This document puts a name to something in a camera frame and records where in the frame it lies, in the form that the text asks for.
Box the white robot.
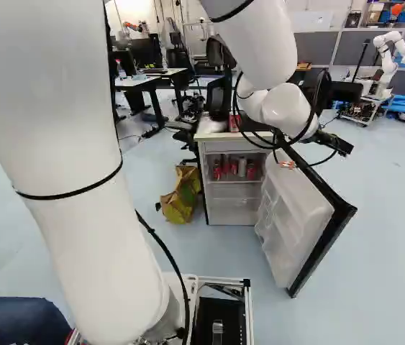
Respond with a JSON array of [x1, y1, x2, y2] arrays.
[[339, 30, 405, 128]]

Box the yellow paper bag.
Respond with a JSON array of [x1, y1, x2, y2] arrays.
[[160, 164, 204, 226]]

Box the white plastic bag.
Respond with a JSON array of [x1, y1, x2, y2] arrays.
[[198, 113, 230, 134]]

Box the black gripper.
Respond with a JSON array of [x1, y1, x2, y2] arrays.
[[314, 129, 355, 158]]

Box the person's legs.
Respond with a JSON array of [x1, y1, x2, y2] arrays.
[[0, 295, 74, 345]]

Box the black monitor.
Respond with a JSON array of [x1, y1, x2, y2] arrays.
[[206, 76, 233, 122]]

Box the red carton box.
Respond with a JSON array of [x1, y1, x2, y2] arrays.
[[228, 112, 243, 133]]

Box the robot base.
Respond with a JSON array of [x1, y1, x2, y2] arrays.
[[65, 274, 254, 345]]

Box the white fridge door black front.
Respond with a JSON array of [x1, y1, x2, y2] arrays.
[[253, 142, 358, 300]]

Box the black office chair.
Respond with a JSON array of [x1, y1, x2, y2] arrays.
[[205, 34, 240, 75]]

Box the black-legged desk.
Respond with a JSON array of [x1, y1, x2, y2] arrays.
[[114, 67, 193, 116]]

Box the small white fridge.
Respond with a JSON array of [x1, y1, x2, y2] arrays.
[[193, 120, 276, 227]]

